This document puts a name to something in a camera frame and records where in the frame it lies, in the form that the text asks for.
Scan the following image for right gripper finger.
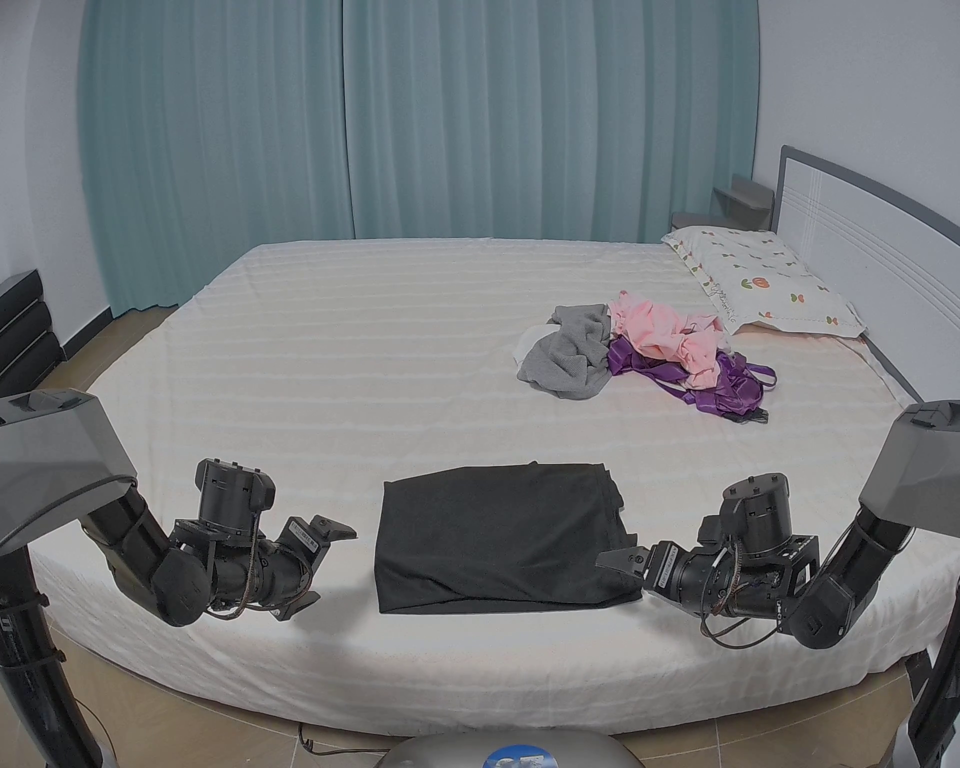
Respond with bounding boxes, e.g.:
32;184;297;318
595;548;651;578

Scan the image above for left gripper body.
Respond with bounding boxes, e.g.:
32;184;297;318
236;516;331;610

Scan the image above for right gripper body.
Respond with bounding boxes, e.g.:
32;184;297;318
642;540;744;618

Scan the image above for black T-shirt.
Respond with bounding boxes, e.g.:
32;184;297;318
372;461;645;616

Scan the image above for bed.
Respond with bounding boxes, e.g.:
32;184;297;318
28;144;960;740

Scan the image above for purple garment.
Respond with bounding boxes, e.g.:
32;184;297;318
607;336;778;420

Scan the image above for pink garment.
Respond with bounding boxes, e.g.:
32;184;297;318
607;294;727;391

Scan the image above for white garment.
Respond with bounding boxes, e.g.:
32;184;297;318
512;324;556;369

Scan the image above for white printed pillow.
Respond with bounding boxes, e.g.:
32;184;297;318
660;225;868;340

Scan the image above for black chest of drawers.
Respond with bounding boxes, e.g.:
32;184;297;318
0;271;67;391

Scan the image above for grey bedside table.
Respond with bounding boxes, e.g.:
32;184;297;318
669;176;775;232

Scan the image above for blue-green curtain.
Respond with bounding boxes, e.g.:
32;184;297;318
75;0;762;316

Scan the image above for black cable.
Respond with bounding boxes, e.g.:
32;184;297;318
204;594;260;621
297;721;393;759
699;600;783;648

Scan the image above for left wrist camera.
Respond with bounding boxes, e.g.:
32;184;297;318
238;466;276;535

